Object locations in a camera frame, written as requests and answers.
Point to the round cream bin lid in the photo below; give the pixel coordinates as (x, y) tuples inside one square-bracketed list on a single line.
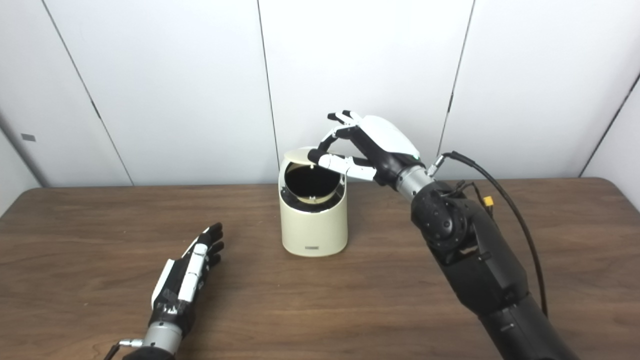
[(297, 155)]

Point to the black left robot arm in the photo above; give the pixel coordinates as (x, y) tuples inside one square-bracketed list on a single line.
[(160, 342)]

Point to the cream-colored bin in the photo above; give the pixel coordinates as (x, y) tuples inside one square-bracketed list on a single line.
[(314, 230)]

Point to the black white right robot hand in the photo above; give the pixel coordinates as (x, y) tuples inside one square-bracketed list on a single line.
[(387, 142)]

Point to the small grey wall label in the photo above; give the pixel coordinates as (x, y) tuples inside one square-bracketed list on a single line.
[(28, 137)]

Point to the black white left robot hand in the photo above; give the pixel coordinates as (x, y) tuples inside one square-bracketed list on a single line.
[(175, 295)]

